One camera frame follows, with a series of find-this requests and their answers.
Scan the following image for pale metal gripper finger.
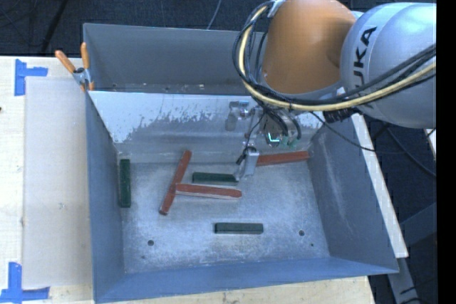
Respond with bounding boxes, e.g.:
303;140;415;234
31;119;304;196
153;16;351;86
232;147;260;184
224;100;255;132

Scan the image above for red-brown flat block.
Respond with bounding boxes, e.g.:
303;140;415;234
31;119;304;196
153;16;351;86
158;150;193;216
256;150;311;167
175;183;243;201

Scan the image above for dark green flat block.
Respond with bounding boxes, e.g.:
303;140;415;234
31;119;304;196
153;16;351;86
118;158;133;209
214;222;265;235
192;172;239;184

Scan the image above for grey metal bin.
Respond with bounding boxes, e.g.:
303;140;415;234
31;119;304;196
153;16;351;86
82;23;400;304

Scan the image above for black cylinder on white bracket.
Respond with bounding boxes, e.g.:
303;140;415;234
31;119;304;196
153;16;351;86
322;107;361;125

